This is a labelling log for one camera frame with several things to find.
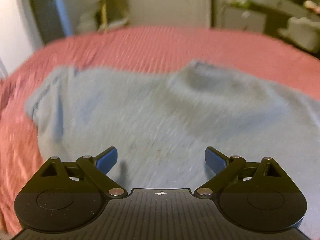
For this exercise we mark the gold leg side table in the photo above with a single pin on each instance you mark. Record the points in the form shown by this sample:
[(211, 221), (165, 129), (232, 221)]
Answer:
[(114, 14)]

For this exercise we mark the grey vanity desk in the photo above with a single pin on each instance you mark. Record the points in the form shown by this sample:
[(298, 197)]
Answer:
[(263, 16)]

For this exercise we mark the white shell chair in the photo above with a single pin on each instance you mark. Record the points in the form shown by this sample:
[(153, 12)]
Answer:
[(302, 32)]

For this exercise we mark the pink ribbed bedspread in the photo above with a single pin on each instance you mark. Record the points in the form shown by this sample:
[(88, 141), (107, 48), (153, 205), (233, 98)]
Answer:
[(142, 49)]

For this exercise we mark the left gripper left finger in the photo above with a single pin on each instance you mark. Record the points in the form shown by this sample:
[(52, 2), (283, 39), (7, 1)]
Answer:
[(95, 170)]

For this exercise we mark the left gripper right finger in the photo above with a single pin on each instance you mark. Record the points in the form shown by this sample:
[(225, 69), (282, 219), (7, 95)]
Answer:
[(226, 170)]

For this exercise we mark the grey sweatpants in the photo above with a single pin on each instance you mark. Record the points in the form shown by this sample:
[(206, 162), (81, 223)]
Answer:
[(161, 125)]

